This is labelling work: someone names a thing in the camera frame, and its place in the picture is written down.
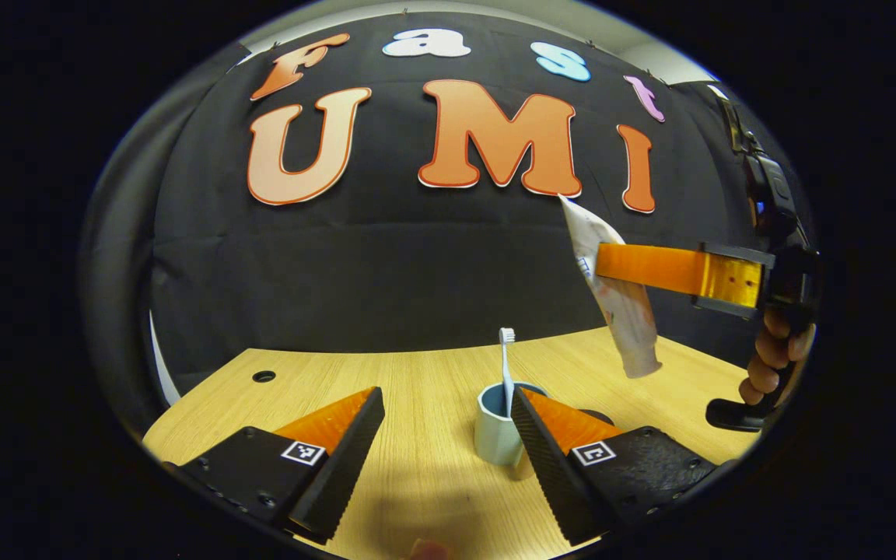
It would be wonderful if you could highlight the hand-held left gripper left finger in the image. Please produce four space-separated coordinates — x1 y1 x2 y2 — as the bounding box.
162 387 385 545

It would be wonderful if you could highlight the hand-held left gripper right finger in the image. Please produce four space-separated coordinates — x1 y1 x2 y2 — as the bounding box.
510 387 737 547

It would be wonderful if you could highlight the white toothpaste tube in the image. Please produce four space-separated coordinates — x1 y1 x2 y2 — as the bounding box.
558 194 663 380

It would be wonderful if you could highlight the light blue cup wooden handle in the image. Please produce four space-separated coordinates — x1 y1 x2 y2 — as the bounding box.
474 381 550 467

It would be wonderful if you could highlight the white blue toothbrush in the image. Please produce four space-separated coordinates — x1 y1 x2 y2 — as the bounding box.
499 327 516 417

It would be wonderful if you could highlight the wooden desktop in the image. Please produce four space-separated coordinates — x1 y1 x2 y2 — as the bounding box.
142 327 764 560

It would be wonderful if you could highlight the black backdrop cloth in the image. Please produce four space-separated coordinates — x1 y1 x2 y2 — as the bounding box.
149 12 814 374

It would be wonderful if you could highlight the dark grey hanging cloth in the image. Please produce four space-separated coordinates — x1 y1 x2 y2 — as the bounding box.
79 47 250 436

